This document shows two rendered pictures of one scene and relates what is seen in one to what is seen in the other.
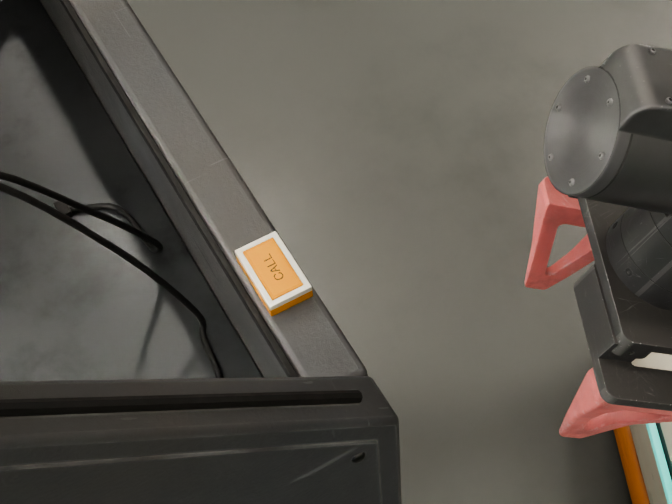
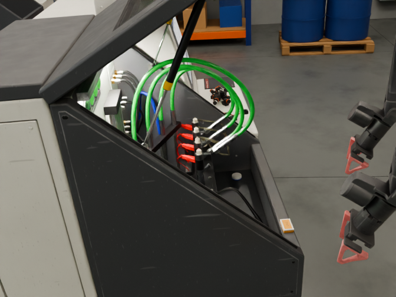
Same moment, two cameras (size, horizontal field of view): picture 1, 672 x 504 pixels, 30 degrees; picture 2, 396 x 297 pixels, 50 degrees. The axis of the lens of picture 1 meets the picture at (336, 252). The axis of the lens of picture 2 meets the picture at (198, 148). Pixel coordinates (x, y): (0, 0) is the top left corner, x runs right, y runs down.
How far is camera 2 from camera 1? 0.60 m
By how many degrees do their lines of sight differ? 32
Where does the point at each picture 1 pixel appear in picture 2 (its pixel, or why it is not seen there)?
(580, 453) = not seen: outside the picture
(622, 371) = (349, 241)
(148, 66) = (273, 187)
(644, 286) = (357, 225)
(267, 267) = (286, 223)
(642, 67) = (358, 173)
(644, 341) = (355, 234)
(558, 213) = (347, 217)
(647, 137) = (357, 185)
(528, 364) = not seen: outside the picture
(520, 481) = not seen: outside the picture
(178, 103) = (277, 194)
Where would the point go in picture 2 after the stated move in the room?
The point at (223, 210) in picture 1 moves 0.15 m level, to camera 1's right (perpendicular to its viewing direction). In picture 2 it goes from (280, 214) to (330, 222)
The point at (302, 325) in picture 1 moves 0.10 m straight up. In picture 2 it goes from (289, 236) to (291, 208)
